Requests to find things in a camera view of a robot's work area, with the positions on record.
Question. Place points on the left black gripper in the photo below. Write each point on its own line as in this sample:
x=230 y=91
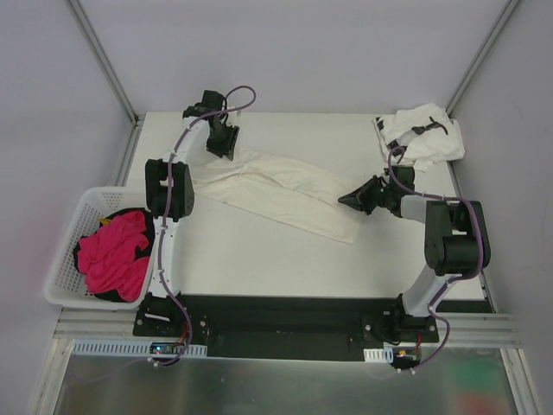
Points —
x=223 y=138

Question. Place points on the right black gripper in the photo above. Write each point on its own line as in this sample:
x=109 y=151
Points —
x=372 y=195

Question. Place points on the cream white t shirt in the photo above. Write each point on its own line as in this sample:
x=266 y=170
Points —
x=282 y=189

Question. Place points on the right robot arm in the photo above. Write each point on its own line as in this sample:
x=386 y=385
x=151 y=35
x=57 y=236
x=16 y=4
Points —
x=455 y=247

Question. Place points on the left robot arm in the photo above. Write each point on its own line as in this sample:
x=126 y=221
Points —
x=204 y=133

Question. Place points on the white black printed t shirt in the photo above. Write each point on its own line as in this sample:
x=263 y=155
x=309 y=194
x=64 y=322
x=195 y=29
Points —
x=420 y=137

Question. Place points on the pink red t shirt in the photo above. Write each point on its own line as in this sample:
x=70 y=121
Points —
x=112 y=255

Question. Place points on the white plastic laundry basket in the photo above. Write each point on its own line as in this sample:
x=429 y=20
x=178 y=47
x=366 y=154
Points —
x=104 y=261

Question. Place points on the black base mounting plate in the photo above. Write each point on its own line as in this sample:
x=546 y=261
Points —
x=283 y=328

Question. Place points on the right white cable duct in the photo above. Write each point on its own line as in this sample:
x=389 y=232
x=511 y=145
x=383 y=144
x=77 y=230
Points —
x=378 y=355

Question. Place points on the white cable duct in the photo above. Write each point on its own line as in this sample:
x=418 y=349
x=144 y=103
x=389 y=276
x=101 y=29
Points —
x=378 y=355
x=126 y=348

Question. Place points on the right aluminium frame post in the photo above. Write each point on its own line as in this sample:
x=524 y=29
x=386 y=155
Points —
x=504 y=17

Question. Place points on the aluminium frame post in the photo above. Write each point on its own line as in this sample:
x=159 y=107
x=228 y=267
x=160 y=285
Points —
x=102 y=59
x=504 y=17

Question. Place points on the left aluminium frame post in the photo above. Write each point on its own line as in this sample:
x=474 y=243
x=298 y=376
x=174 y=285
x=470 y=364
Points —
x=102 y=59

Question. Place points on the left white cable duct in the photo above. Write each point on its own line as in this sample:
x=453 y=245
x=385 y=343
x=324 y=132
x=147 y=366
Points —
x=126 y=348

